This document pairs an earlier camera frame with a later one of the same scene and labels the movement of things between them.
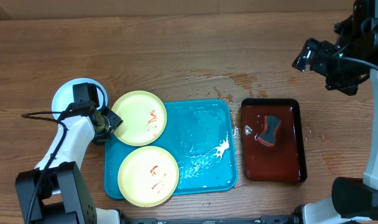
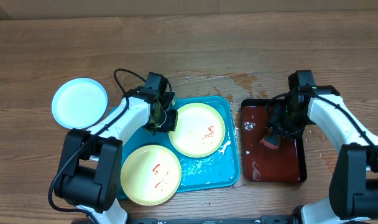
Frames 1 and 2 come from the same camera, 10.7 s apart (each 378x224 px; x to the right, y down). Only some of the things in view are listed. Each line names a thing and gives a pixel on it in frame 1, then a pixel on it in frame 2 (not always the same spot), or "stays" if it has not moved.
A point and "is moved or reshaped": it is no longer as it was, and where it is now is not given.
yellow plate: x=148 y=176 stays
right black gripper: x=315 y=58 to x=275 y=131
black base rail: x=265 y=219 stays
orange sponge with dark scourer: x=271 y=125 is moved or reshaped
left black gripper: x=115 y=121 to x=170 y=126
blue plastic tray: x=201 y=136 stays
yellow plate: x=143 y=115 is moved or reshaped
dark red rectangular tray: x=285 y=161 stays
